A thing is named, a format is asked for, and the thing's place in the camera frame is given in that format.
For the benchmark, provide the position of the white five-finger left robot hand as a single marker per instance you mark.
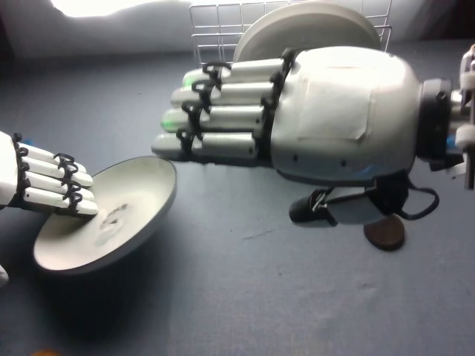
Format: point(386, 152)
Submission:
point(41, 174)

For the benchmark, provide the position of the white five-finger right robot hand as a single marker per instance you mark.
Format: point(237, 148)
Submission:
point(334, 111)

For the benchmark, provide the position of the white ceramic plate grey print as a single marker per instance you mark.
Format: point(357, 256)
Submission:
point(308, 29)
point(122, 222)

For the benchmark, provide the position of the dark brown round cookie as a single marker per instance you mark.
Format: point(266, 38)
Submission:
point(386, 237)

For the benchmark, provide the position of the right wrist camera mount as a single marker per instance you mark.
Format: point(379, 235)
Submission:
point(391, 196)

